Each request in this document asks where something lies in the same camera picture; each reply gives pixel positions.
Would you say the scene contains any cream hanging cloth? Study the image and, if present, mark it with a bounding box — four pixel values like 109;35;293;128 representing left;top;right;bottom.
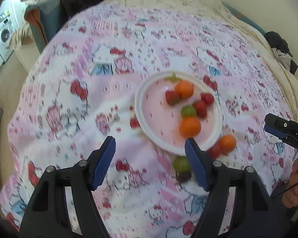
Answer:
8;20;35;52

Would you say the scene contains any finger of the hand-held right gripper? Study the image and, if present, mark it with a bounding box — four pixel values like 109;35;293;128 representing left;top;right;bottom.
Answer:
264;125;298;155
264;113;298;135

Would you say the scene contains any small orange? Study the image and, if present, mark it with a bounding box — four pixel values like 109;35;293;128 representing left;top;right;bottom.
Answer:
218;134;237;154
174;80;194;100

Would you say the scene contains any pink strawberry-print plate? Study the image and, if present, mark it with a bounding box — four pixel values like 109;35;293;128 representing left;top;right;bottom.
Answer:
134;71;222;156

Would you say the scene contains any red strawberry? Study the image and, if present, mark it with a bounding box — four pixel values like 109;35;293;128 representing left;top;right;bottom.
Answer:
208;144;221;159
192;100;208;118
201;93;215;105
165;90;181;105

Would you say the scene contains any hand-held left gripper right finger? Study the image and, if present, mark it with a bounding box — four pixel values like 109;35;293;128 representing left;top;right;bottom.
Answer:
184;137;293;238

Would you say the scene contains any striped cloth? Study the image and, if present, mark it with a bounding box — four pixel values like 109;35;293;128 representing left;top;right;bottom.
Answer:
272;48;292;70

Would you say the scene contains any person's right hand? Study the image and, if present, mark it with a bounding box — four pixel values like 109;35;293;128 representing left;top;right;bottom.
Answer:
282;163;298;209

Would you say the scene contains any pink cartoon printed blanket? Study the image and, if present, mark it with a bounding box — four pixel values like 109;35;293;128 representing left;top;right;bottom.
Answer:
0;4;298;238

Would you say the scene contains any black clothing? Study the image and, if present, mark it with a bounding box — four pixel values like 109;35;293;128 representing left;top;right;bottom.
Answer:
264;31;298;75

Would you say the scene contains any black cable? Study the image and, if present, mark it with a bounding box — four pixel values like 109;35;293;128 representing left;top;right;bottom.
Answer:
270;180;298;199

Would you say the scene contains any green grape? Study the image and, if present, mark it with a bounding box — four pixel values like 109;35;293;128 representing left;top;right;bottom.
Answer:
180;105;197;119
173;156;191;173

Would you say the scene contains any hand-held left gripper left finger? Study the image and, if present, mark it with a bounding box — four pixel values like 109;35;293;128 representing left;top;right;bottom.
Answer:
19;136;117;238

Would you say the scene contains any white washing machine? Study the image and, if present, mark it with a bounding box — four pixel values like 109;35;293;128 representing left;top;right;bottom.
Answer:
0;17;17;63

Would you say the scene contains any large orange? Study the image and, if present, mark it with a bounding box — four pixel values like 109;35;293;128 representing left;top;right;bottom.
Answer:
179;117;202;138

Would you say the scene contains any dark purple grape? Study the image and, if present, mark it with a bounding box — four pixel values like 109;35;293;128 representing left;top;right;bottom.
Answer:
176;172;192;182

